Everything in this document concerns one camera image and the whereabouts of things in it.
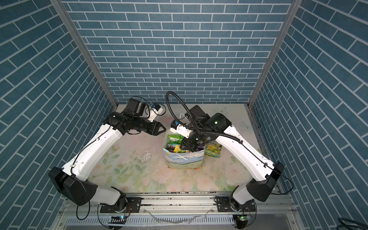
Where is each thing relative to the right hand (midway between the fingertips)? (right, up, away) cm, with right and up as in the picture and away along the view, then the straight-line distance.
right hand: (184, 145), depth 66 cm
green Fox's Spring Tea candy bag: (+17, -7, +25) cm, 31 cm away
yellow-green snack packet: (-4, -2, +3) cm, 5 cm away
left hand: (-10, +7, +7) cm, 14 cm away
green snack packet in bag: (-6, +1, +13) cm, 14 cm away
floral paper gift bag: (+1, -9, +7) cm, 12 cm away
